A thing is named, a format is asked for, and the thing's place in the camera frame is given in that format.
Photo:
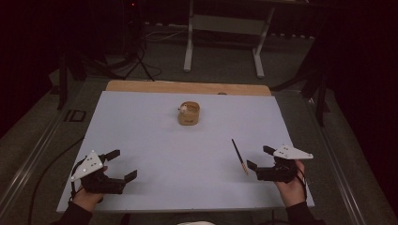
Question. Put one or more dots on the small white object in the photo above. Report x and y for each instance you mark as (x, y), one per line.
(183, 108)

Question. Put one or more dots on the metal floor rail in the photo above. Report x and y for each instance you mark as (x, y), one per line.
(341, 175)
(31, 162)

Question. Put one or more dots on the dark pencil with wooden tip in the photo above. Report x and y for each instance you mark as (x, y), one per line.
(239, 155)

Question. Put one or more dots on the round wooden holder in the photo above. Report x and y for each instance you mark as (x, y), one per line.
(188, 119)

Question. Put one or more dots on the black metal stand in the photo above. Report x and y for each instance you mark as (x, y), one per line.
(63, 81)
(319, 90)

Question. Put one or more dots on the person's right hand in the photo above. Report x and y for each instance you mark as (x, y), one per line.
(294, 192)

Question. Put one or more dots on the white metal stand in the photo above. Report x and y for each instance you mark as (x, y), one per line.
(225, 25)

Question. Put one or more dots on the pale blue table mat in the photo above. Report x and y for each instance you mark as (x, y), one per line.
(175, 162)

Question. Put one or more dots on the person's left hand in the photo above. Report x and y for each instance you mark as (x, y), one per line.
(87, 200)

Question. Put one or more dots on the wooden table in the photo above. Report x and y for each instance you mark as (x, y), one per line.
(187, 87)

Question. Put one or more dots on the black tripod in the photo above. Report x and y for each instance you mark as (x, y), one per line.
(134, 53)

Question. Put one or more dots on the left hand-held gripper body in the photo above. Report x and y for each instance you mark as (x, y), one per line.
(94, 182)

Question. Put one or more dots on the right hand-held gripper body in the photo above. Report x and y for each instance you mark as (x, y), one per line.
(281, 173)

